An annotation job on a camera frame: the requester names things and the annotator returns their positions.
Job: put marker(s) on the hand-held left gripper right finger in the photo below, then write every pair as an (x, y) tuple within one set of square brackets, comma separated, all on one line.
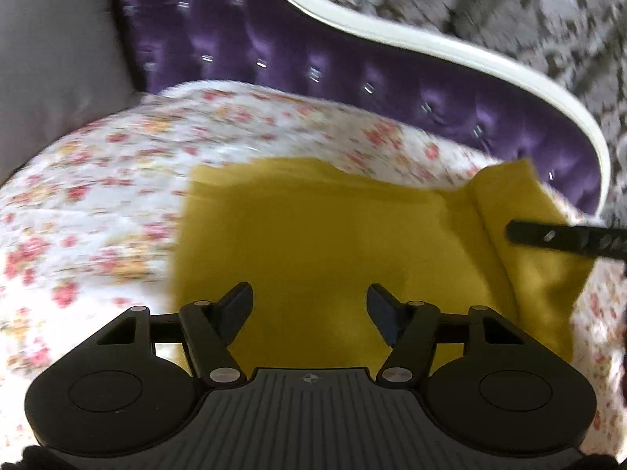
[(384, 311)]

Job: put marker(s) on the grey damask curtain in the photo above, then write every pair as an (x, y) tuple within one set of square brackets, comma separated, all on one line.
[(514, 10)]

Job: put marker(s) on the grey pillow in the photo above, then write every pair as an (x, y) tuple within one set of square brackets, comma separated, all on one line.
[(49, 58)]

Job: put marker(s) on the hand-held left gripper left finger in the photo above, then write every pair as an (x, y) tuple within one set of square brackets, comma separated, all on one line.
[(236, 311)]

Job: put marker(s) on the mustard yellow shirt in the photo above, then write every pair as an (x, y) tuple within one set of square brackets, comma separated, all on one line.
[(333, 245)]

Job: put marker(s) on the floral printed blanket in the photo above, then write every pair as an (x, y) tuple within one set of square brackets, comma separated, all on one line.
[(88, 205)]

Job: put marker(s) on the purple tufted sofa back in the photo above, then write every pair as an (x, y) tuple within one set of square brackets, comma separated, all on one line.
[(303, 44)]

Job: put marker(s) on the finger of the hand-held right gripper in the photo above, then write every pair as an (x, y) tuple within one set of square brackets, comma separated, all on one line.
[(558, 237)]

